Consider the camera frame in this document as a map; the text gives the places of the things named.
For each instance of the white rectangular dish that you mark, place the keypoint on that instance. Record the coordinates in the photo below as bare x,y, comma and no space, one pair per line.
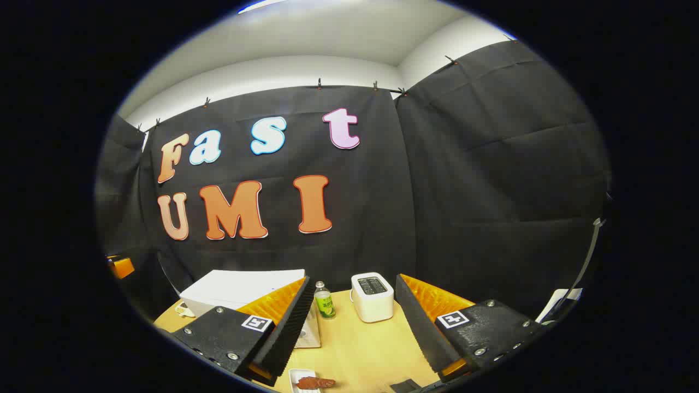
297,374

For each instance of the white microwave oven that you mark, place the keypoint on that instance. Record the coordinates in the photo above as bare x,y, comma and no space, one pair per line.
240,286

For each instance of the small white box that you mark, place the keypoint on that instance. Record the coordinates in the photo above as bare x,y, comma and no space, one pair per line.
557,303

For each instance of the green label drink bottle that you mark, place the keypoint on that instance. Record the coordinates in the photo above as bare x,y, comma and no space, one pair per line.
326,304

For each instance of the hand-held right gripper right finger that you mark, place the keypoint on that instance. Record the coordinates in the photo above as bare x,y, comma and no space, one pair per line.
423,327

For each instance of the brown dried meat slice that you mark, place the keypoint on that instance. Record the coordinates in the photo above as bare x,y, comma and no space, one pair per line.
314,383

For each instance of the white toaster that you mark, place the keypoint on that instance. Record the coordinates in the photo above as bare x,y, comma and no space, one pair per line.
373,303

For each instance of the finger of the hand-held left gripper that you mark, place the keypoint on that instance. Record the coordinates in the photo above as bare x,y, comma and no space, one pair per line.
121,267

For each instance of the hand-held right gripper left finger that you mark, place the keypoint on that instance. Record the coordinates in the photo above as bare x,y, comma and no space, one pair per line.
289,327

